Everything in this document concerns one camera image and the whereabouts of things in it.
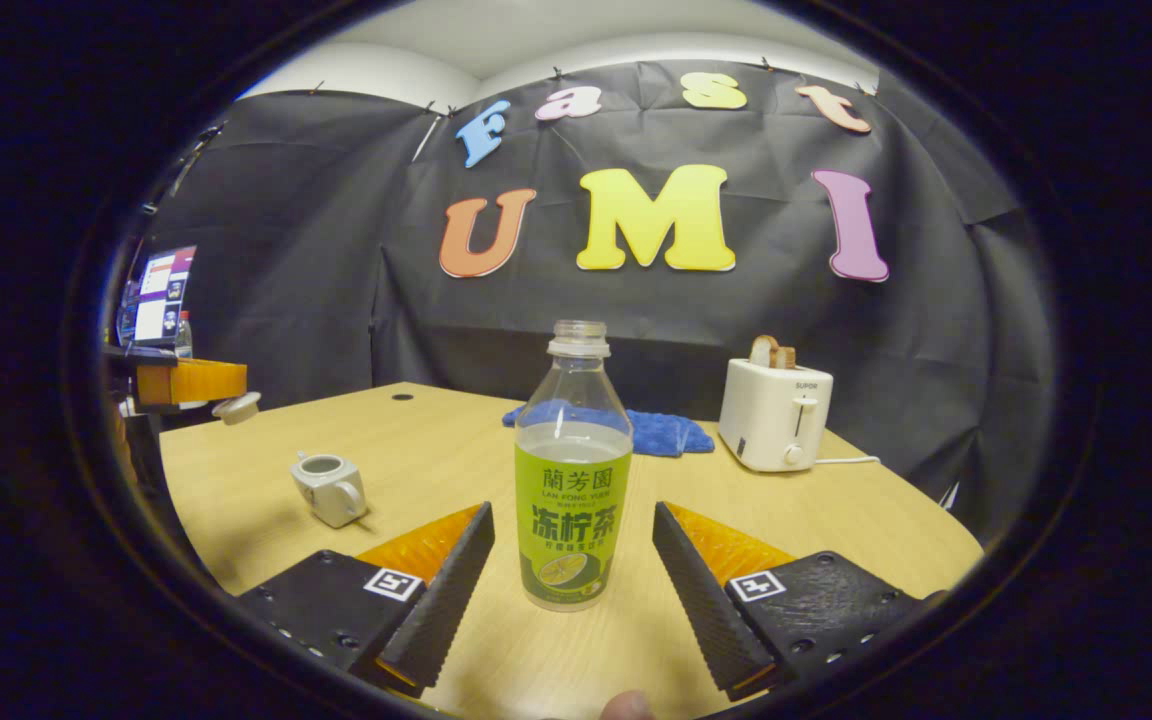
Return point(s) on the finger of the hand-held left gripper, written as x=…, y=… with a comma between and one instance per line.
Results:
x=196, y=382

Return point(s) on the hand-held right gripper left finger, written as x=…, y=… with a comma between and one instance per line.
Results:
x=441, y=600

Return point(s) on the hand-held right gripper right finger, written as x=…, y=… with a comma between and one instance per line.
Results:
x=706, y=600

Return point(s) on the white teacup lid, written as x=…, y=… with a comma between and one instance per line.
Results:
x=236, y=408

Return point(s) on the white teacup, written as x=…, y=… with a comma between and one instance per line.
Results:
x=331, y=495

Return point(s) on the green label water bottle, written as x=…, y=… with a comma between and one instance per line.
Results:
x=573, y=500

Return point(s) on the red cap bottle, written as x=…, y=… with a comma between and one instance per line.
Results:
x=183, y=338

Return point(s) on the computer monitor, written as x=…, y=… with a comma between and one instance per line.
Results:
x=164, y=295

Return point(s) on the blue towel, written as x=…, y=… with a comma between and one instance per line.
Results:
x=666, y=432

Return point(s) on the white toaster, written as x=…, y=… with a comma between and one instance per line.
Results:
x=771, y=420

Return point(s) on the white bread slice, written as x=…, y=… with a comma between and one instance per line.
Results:
x=762, y=352

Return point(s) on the toasted bread slice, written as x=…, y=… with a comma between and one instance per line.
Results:
x=787, y=357

